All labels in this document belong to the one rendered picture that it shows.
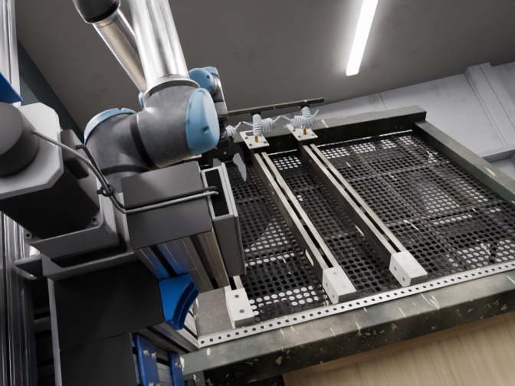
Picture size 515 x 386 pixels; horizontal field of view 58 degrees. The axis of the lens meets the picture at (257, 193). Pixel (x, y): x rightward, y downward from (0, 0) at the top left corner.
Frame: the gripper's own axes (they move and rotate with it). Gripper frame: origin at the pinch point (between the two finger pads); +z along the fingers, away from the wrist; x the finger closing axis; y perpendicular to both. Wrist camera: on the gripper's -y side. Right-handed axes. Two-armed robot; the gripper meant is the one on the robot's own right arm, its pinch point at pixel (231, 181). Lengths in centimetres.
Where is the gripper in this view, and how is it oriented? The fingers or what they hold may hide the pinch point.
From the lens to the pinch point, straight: 144.5
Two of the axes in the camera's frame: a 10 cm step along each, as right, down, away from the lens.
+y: -1.0, -0.5, 9.9
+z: 2.3, 9.7, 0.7
